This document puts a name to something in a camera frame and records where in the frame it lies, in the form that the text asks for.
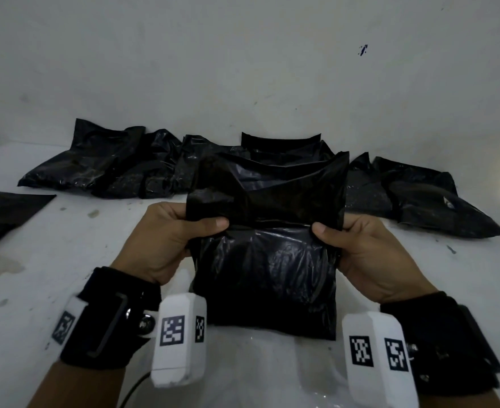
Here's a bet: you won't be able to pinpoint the black left wristband with markers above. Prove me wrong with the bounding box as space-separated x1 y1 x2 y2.
52 266 162 371

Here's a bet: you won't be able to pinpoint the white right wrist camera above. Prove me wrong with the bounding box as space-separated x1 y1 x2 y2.
342 311 421 408

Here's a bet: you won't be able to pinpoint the taped parcel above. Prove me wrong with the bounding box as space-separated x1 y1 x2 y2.
185 150 351 341
0 190 57 258

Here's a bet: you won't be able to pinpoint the person's right hand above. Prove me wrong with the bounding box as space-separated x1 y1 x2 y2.
311 212 440 304

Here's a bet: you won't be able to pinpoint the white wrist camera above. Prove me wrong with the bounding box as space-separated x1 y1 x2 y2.
149 292 208 389
342 311 421 408

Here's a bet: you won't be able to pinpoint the black wristband with markers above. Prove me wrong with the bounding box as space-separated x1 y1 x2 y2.
379 291 500 396
52 266 162 371

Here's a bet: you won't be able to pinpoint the black right wristband with markers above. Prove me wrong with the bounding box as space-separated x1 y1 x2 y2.
379 291 500 396

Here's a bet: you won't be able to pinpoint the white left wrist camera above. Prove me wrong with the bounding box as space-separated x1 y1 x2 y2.
149 292 208 389

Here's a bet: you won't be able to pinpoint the person's left hand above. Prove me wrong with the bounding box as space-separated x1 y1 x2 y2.
109 201 230 287

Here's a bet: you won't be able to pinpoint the black left camera cable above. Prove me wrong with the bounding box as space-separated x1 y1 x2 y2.
122 371 153 408

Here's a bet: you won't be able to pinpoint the row of black plastic packets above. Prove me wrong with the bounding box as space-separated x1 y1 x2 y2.
18 118 500 239

